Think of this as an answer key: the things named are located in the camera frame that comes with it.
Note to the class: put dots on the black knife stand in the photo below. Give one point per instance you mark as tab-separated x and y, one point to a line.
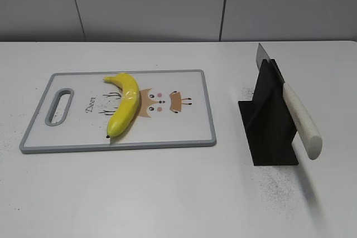
268	125

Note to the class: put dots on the yellow plastic banana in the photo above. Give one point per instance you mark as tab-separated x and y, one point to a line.
128	106

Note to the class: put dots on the white deer cutting board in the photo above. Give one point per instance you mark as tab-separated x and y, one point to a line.
74	110

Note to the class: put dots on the white-handled kitchen knife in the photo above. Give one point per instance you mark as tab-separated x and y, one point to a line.
306	128

